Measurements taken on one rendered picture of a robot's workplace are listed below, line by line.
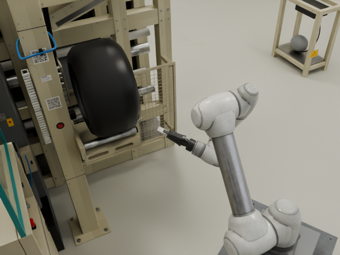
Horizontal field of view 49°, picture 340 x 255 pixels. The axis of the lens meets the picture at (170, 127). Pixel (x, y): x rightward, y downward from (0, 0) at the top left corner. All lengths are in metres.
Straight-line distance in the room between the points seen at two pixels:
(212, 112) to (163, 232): 1.51
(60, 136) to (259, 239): 1.24
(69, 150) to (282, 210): 1.28
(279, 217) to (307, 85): 2.84
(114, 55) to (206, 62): 2.78
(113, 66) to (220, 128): 0.71
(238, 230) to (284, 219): 0.22
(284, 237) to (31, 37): 1.50
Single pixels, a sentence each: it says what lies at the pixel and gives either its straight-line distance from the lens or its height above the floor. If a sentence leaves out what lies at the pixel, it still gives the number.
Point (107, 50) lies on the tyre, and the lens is 2.05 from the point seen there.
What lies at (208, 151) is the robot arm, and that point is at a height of 0.92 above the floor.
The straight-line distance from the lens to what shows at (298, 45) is 4.70.
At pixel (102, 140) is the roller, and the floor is 0.91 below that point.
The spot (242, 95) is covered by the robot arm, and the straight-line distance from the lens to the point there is 1.65.
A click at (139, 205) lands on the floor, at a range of 3.05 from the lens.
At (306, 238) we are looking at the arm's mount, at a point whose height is 0.73.
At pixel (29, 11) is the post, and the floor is 1.73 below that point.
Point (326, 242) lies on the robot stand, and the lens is 2.21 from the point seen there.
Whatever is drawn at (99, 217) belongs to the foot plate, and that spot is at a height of 0.01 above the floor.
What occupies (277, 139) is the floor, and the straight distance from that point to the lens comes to 3.66.
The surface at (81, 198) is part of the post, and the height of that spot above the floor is 0.40.
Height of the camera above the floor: 2.41
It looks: 41 degrees down
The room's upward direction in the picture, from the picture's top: 2 degrees counter-clockwise
